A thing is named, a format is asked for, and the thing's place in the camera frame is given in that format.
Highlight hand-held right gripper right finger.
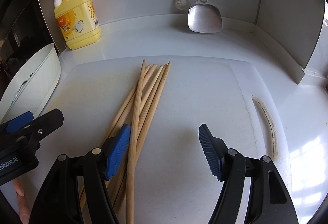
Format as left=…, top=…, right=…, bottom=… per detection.
left=198, top=123, right=299, bottom=224

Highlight yellow detergent pump bottle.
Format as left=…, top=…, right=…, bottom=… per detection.
left=46, top=0, right=101, bottom=50

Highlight white plastic cutting board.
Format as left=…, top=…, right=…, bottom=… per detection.
left=31, top=56, right=293, bottom=224

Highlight white round bowl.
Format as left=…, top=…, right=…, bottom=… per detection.
left=0, top=43, right=62, bottom=124

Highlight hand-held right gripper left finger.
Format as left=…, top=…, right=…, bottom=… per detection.
left=28, top=123, right=131, bottom=224

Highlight pile of wooden chopsticks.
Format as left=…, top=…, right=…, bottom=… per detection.
left=78, top=59, right=172, bottom=224

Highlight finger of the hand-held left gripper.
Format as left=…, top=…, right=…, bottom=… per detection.
left=0, top=111, right=34, bottom=135
left=24, top=109, right=64, bottom=149

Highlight person's left hand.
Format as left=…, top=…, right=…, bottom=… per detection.
left=13, top=179, right=32, bottom=224

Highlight black kitchen appliance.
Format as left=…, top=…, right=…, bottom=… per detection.
left=0, top=0, right=55, bottom=65

